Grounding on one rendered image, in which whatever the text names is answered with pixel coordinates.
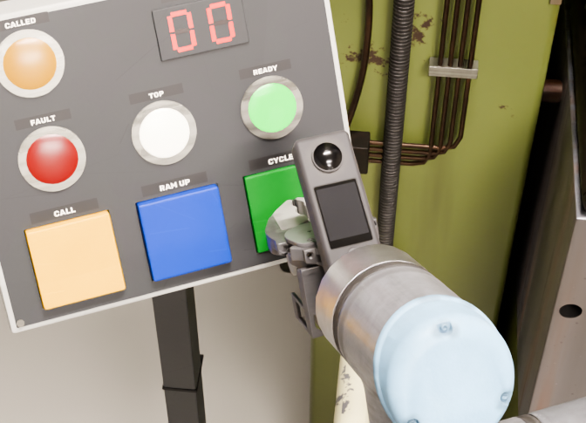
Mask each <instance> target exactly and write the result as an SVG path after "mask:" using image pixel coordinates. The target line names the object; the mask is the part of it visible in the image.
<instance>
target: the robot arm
mask: <svg viewBox="0 0 586 423"><path fill-rule="evenodd" d="M292 156H293V160H294V163H295V166H296V171H297V175H298V179H299V181H300V185H301V189H302V191H303V197H304V198H303V197H297V198H296V199H294V200H287V201H286V202H285V203H284V204H283V205H282V206H280V207H279V208H278V209H277V210H276V211H275V212H274V214H273V215H272V216H271V217H270V218H269V220H268V222H267V225H266V228H265V234H266V238H267V243H268V247H269V251H270V252H271V253H272V254H274V255H277V256H286V257H287V262H288V265H289V268H290V272H291V274H292V275H293V276H296V274H297V277H298V282H299V287H300V292H301V298H302V300H301V299H300V298H299V297H298V295H297V294H296V293H295V292H292V293H291V296H292V301H293V306H294V312H295V316H296V319H297V320H298V321H299V322H300V324H301V325H302V326H303V328H304V329H305V330H306V331H307V332H308V333H309V334H310V335H311V337H312V338H319V337H322V336H325V337H326V338H327V339H328V341H329V342H330V343H331V344H332V345H333V346H334V348H335V349H336V350H337V351H338V352H339V353H340V355H341V356H342V357H343V358H344V360H345V361H346V362H347V363H348V364H349V366H350V367H351V368H352V370H353V371H354V372H355V373H356V374H357V375H358V376H359V377H360V378H361V381H362V383H363V386H364V389H365V399H366V405H367V411H368V417H369V422H370V423H586V397H583V398H580V399H574V400H571V401H569V402H565V403H562V404H559V405H556V406H551V407H547V408H544V409H541V410H538V411H535V412H531V413H526V414H523V415H521V416H517V417H513V418H509V419H506V420H500V419H501V417H502V416H503V414H504V412H506V410H507V408H508V403H509V401H510V399H511V396H512V393H513V389H514V364H513V359H512V357H511V354H510V351H509V349H508V346H507V344H506V342H505V341H504V339H503V338H502V336H501V334H500V333H499V332H498V331H497V330H496V328H495V327H494V325H493V324H492V322H491V321H490V320H489V319H488V318H487V316H486V315H485V314H484V313H482V312H481V311H480V310H479V309H477V308H476V307H475V306H473V305H472V304H470V303H468V302H467V301H464V300H462V299H461V298H460V297H458V296H457V295H456V294H455V293H454V292H452V291H451V290H450V289H449V288H447V287H446V286H445V285H444V284H443V283H442V282H441V281H440V280H439V279H438V278H436V277H435V276H433V275H432V274H431V273H430V272H428V271H427V270H426V269H425V268H424V267H423V266H421V265H420V264H419V263H418V262H416V261H415V260H414V259H413V258H412V257H411V256H409V255H408V254H407V253H406V252H405V251H402V250H400V249H397V248H395V247H393V246H389V245H384V244H380V241H379V234H378V223H377V218H376V217H374V216H372V214H371V209H370V206H369V202H368V200H367V196H366V193H365V188H364V184H363V182H362V178H361V175H360V172H359V169H358V164H357V161H356V157H355V154H354V151H353V148H352V144H351V139H350V136H349V134H348V133H347V132H346V131H344V130H341V131H336V132H332V133H325V134H321V135H317V136H313V137H309V138H304V139H300V140H297V141H296V142H295V144H294V146H293V148H292ZM300 307H301V308H302V309H303V310H304V314H305V319H306V322H305V321H304V319H303V318H302V315H301V310H300ZM315 322H316V324H317V325H318V326H319V327H320V329H321V330H319V329H318V328H317V327H316V325H315ZM499 420H500V421H499Z"/></svg>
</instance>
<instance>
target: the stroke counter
mask: <svg viewBox="0 0 586 423"><path fill-rule="evenodd" d="M222 6H225V7H226V12H227V17H228V19H224V20H221V21H216V22H213V18H212V12H211V9H213V8H217V7H222ZM185 14H187V21H188V28H184V29H179V30H176V31H175V30H174V25H173V20H172V17H176V16H180V15H185ZM207 14H208V22H209V23H210V24H214V25H212V26H209V27H210V32H211V37H212V41H216V43H217V44H220V43H225V42H228V41H232V37H235V30H234V26H233V21H232V22H229V19H232V16H231V10H230V6H229V4H225V1H224V2H220V3H212V4H210V8H208V9H207ZM167 21H168V25H169V30H170V32H174V34H172V35H171V39H172V43H173V48H174V50H177V49H178V52H182V51H189V50H193V46H194V45H197V43H196V39H195V34H194V30H189V28H194V26H193V21H192V17H191V12H188V13H187V12H186V10H180V11H176V12H171V17H167ZM222 24H228V26H229V30H230V36H231V37H227V38H220V39H216V35H215V26H217V25H222ZM185 32H190V36H191V40H192V45H189V46H184V47H180V48H178V47H177V42H176V37H175V35H177V34H181V33H185Z"/></svg>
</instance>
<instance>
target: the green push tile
mask: <svg viewBox="0 0 586 423"><path fill-rule="evenodd" d="M242 179H243V184H244V188H245V194H246V198H247V203H248V208H249V217H250V221H251V227H252V231H253V236H254V241H255V246H256V251H257V252H258V253H262V252H265V251H269V247H268V243H267V238H266V234H265V228H266V225H267V222H268V220H269V218H270V217H271V216H272V215H273V214H274V212H275V211H276V210H277V209H278V208H279V207H280V206H282V205H283V204H284V203H285V202H286V201H287V200H294V199H296V198H297V197H303V191H302V189H301V185H300V181H299V179H298V175H297V171H296V166H295V164H293V165H289V166H286V167H279V168H276V169H272V170H268V171H264V172H261V173H257V174H251V175H247V176H243V177H242ZM303 198H304V197H303Z"/></svg>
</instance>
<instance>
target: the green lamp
mask: <svg viewBox="0 0 586 423"><path fill-rule="evenodd" d="M295 114H296V100H295V97H294V95H293V93H292V92H291V91H290V90H289V89H288V88H287V87H285V86H284V85H280V84H267V85H264V86H262V87H260V88H259V89H258V90H257V91H256V92H255V93H254V94H253V96H252V97H251V99H250V102H249V117H250V119H251V120H252V122H253V124H254V125H255V126H256V127H258V128H259V129H261V130H263V131H265V132H271V133H272V132H277V131H280V130H282V129H284V128H285V127H286V126H287V125H288V124H289V123H290V122H291V121H292V120H293V119H294V116H295Z"/></svg>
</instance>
